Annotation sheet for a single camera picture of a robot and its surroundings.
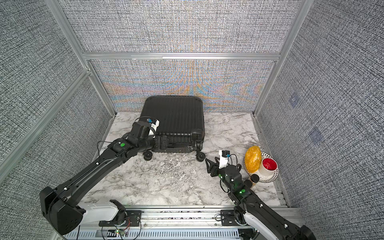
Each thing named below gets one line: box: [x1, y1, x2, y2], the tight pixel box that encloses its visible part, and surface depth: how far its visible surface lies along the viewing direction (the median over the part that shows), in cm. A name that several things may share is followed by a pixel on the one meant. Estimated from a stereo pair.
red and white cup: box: [258, 157, 278, 177], surface depth 87 cm
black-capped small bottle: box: [250, 174, 260, 189], surface depth 79 cm
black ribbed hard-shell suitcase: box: [139, 95, 206, 162], surface depth 92 cm
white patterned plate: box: [243, 151, 280, 183], surface depth 87 cm
